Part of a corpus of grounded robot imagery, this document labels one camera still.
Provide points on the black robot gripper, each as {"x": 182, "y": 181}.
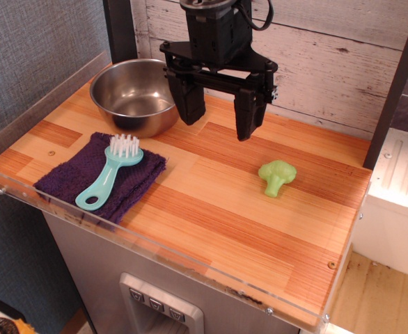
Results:
{"x": 220, "y": 38}

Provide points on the stainless steel bowl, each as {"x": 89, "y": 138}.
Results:
{"x": 134, "y": 98}

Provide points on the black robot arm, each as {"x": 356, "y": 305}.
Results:
{"x": 211, "y": 3}

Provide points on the green toy broccoli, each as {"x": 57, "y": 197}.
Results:
{"x": 276, "y": 174}

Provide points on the teal dish brush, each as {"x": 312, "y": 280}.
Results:
{"x": 123, "y": 151}

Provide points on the grey toy dishwasher cabinet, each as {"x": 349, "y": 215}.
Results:
{"x": 132, "y": 289}

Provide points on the white toy sink drainboard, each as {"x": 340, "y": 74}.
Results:
{"x": 381, "y": 230}

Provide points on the dark left shelf post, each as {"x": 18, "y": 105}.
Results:
{"x": 120, "y": 30}

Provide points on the dark shelf post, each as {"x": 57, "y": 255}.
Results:
{"x": 120, "y": 30}
{"x": 390, "y": 105}

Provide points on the clear acrylic guard rail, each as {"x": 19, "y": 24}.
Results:
{"x": 214, "y": 223}

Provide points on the dark right shelf post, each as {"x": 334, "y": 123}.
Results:
{"x": 390, "y": 105}

